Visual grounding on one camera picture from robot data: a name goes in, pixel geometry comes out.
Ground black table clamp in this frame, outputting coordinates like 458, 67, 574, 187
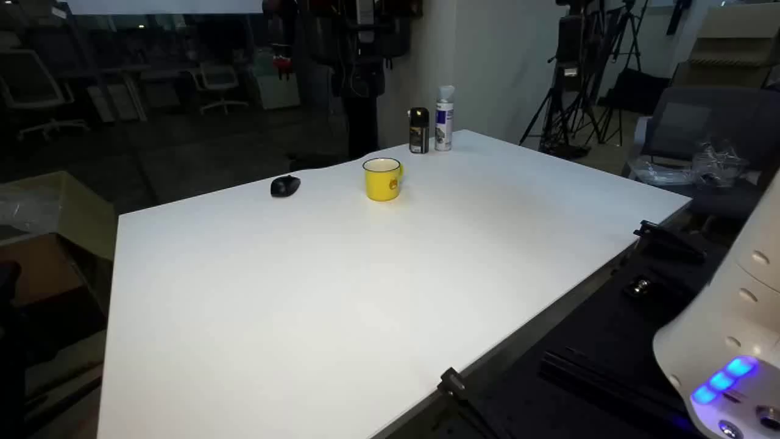
435, 365, 476, 403

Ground white spray bottle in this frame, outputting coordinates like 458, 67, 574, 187
430, 83, 458, 154

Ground dark metal can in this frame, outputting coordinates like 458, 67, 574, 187
406, 105, 430, 156

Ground yellow enamel mug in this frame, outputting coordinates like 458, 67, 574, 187
361, 154, 406, 205

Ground brown cardboard box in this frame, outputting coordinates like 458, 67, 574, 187
0, 229, 106, 361

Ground black computer mouse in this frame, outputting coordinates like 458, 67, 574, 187
268, 172, 301, 200

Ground black camera tripod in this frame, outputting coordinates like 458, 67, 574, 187
518, 0, 653, 160

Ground clear plastic bag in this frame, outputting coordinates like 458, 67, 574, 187
630, 134, 767, 190

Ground black metal rails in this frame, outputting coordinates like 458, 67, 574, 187
535, 345, 694, 426

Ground white office chair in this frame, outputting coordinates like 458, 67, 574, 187
190, 62, 250, 116
0, 46, 88, 142

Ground black mounting bracket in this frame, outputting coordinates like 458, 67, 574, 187
630, 217, 708, 266

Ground grey armchair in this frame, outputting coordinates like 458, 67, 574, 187
624, 83, 780, 222

